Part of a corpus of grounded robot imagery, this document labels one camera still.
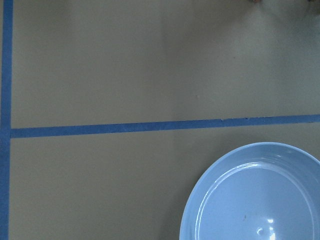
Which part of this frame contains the blue plate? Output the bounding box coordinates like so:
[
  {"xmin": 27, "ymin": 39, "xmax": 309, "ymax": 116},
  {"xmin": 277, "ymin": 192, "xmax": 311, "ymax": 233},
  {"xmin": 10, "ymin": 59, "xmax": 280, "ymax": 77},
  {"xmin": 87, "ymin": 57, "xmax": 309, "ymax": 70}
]
[{"xmin": 179, "ymin": 142, "xmax": 320, "ymax": 240}]

